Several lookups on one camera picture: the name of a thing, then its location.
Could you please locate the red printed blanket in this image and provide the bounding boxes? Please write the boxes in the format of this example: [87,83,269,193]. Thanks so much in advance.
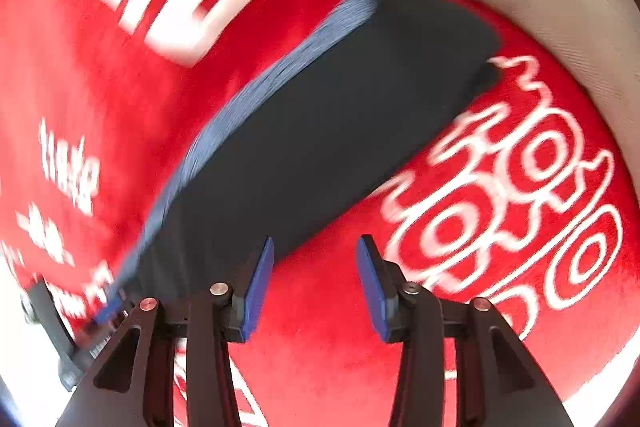
[0,0,638,427]

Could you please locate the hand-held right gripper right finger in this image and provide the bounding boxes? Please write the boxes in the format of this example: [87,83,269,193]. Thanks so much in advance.
[356,234,576,427]

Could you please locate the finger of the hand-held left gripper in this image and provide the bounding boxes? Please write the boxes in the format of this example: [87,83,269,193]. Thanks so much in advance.
[89,288,132,333]
[20,281,85,392]

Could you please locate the black pants with patterned waistband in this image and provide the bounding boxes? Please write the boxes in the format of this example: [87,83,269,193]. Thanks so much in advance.
[117,0,503,308]

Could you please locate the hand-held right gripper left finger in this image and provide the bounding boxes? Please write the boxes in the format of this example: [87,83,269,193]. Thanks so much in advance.
[55,236,275,427]

